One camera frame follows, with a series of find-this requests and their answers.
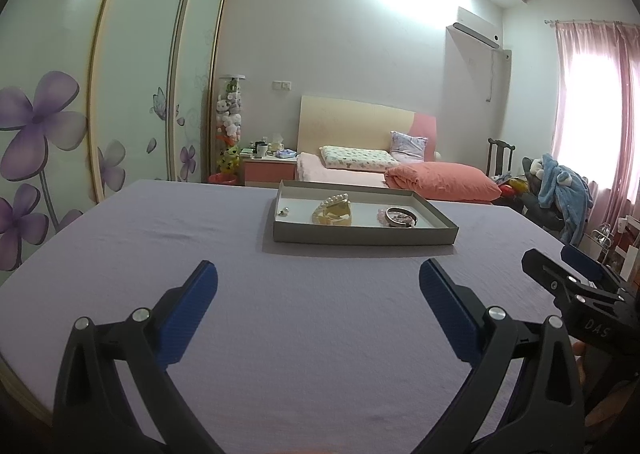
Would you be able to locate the pink white nightstand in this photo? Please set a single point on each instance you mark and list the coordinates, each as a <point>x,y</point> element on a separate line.
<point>267,173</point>

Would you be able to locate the clear tube of plush toys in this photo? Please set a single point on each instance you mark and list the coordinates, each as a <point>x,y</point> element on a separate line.
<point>230,118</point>

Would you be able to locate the pink curtain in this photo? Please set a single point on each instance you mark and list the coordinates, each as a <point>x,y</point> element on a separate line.
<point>562,58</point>

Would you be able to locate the white air conditioner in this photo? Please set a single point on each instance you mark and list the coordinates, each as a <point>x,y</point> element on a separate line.
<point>472,23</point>

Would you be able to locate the tissue box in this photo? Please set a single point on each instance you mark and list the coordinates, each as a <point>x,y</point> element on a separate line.
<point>276,144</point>

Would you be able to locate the grey cardboard tray box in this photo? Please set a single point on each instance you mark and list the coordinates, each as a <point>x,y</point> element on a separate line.
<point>360,235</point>

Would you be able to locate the lilac square pillow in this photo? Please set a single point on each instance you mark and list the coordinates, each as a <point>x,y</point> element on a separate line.
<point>407,146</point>

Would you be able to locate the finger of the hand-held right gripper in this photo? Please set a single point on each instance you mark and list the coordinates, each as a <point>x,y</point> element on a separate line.
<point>582,261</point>
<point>542,266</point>

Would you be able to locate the bed with beige headboard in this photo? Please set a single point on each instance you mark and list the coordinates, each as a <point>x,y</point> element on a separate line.
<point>350,123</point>

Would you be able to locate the red and yellow toys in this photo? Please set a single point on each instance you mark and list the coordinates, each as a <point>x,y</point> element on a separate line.
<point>517,186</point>

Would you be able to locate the curtain rod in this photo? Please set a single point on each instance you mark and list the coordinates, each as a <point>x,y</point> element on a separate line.
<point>575,22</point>

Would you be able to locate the person's right hand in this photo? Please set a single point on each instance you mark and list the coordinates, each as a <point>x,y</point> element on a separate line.
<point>580,356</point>

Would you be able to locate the blue plush garment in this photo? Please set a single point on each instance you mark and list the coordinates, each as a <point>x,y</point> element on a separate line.
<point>570,194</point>

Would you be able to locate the floral sliding door wardrobe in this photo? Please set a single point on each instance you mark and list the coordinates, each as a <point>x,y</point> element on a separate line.
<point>140,58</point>

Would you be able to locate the wide silver cuff bangle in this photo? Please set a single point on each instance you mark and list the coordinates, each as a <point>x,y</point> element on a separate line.
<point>401,208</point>

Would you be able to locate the pink pillow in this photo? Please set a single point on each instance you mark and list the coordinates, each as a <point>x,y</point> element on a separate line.
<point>445,181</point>

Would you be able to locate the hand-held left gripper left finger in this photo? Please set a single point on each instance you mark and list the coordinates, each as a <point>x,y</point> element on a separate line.
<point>187,319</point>

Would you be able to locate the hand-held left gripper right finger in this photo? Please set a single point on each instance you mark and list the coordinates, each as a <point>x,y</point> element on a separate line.
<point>447,314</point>

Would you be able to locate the purple table cloth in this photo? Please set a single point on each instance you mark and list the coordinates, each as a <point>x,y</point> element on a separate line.
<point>300,294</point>

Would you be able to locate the white mug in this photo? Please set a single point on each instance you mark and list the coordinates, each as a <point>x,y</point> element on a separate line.
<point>262,150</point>

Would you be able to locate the dark wooden chair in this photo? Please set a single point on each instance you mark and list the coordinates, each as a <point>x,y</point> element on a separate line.
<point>500,143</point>

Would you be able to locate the yellow watch band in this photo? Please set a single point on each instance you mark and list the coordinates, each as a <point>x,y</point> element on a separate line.
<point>340,218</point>

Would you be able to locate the white patterned pillow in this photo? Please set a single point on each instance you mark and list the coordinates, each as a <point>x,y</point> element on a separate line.
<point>355,158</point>

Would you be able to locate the dark chair with clothes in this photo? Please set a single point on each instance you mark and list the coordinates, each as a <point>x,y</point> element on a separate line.
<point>542,216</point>

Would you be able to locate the white wall switch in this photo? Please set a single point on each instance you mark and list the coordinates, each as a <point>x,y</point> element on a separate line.
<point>282,85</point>

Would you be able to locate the blue cloth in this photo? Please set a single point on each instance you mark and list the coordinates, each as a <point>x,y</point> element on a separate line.
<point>286,152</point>

